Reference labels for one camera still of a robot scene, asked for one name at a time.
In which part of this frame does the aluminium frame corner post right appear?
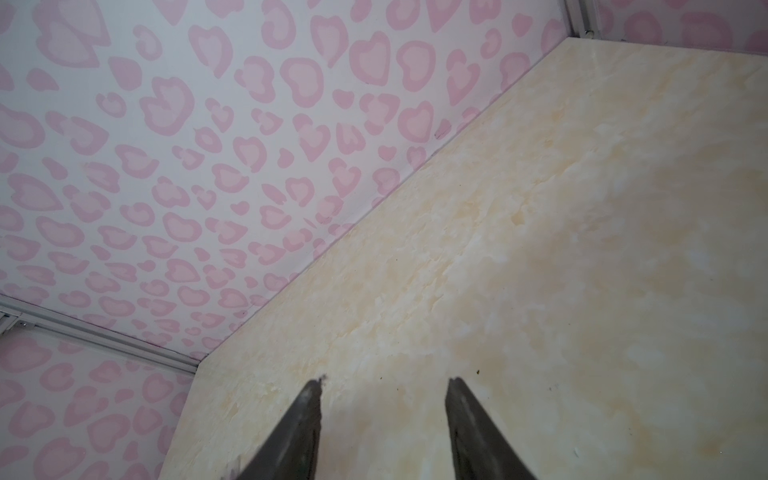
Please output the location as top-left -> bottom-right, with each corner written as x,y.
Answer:
563,0 -> 601,39

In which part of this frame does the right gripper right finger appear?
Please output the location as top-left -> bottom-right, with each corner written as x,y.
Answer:
445,377 -> 536,480

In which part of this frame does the aluminium frame corner post left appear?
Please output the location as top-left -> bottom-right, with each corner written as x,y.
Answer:
1,295 -> 200,375

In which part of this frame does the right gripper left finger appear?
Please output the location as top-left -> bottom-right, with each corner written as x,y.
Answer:
236,378 -> 323,480

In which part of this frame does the aluminium frame corner post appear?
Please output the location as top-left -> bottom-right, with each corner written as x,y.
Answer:
1,295 -> 200,375
563,0 -> 601,39

